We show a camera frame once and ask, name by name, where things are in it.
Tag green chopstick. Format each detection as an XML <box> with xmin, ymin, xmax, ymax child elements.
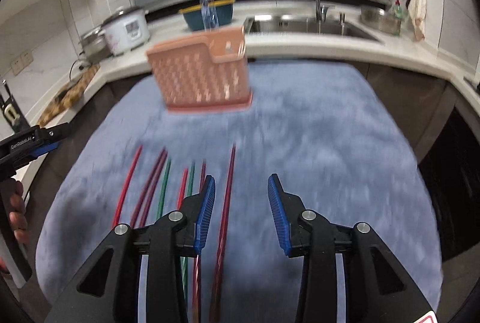
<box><xmin>156</xmin><ymin>158</ymin><xmax>172</xmax><ymax>220</ymax></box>
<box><xmin>181</xmin><ymin>161</ymin><xmax>195</xmax><ymax>305</ymax></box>

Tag bright red chopstick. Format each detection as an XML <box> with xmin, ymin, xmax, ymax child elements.
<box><xmin>176</xmin><ymin>168</ymin><xmax>189</xmax><ymax>210</ymax></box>
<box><xmin>112</xmin><ymin>144</ymin><xmax>143</xmax><ymax>228</ymax></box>

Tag person's left hand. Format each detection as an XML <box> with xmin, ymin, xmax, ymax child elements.
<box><xmin>9</xmin><ymin>180</ymin><xmax>29</xmax><ymax>245</ymax></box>

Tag checkered wooden cutting board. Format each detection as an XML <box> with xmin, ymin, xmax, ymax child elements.
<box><xmin>37</xmin><ymin>64</ymin><xmax>100</xmax><ymax>127</ymax></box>

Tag grey-blue plush table cloth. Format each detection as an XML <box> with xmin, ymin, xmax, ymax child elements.
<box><xmin>35</xmin><ymin>62</ymin><xmax>443</xmax><ymax>322</ymax></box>

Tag stainless steamer pot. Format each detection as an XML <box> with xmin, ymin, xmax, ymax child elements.
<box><xmin>80</xmin><ymin>26</ymin><xmax>112</xmax><ymax>64</ymax></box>

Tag white rice cooker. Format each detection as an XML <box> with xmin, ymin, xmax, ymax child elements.
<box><xmin>101</xmin><ymin>6</ymin><xmax>151</xmax><ymax>56</ymax></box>

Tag pink perforated utensil holder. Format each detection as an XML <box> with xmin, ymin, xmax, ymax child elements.
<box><xmin>145</xmin><ymin>26</ymin><xmax>253</xmax><ymax>113</ymax></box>

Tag teal and yellow bowl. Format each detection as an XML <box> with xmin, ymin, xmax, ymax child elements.
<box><xmin>179</xmin><ymin>0</ymin><xmax>235</xmax><ymax>32</ymax></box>

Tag clear water bottle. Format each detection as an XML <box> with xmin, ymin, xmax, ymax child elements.
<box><xmin>201</xmin><ymin>0</ymin><xmax>220</xmax><ymax>30</ymax></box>

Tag stainless steel sink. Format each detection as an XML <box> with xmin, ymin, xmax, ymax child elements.
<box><xmin>243</xmin><ymin>15</ymin><xmax>379</xmax><ymax>42</ymax></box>

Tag stainless steel bowl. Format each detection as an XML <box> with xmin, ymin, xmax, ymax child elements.
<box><xmin>360</xmin><ymin>6</ymin><xmax>402</xmax><ymax>36</ymax></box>

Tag green dish soap bottle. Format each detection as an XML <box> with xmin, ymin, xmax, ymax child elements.
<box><xmin>391</xmin><ymin>0</ymin><xmax>404</xmax><ymax>21</ymax></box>

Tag hanging cream towel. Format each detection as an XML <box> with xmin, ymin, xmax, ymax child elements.
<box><xmin>408</xmin><ymin>0</ymin><xmax>427</xmax><ymax>40</ymax></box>

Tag wall power socket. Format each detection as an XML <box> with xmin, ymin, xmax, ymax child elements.
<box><xmin>10</xmin><ymin>49</ymin><xmax>33</xmax><ymax>76</ymax></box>

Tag black power cable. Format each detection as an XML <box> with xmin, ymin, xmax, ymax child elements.
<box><xmin>69</xmin><ymin>52</ymin><xmax>93</xmax><ymax>81</ymax></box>

